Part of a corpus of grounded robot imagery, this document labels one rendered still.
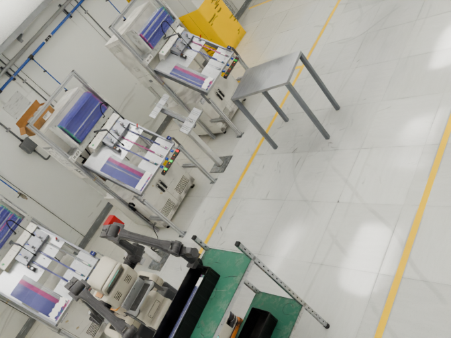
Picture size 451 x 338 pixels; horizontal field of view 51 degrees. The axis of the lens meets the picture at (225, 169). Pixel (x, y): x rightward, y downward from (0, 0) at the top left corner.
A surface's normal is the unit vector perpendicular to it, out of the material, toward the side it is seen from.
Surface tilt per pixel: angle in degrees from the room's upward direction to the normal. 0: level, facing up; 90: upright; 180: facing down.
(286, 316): 0
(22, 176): 90
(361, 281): 0
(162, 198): 90
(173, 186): 90
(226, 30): 90
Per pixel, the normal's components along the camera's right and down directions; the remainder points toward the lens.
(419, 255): -0.60, -0.61
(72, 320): 0.66, -0.02
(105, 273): 0.01, -0.48
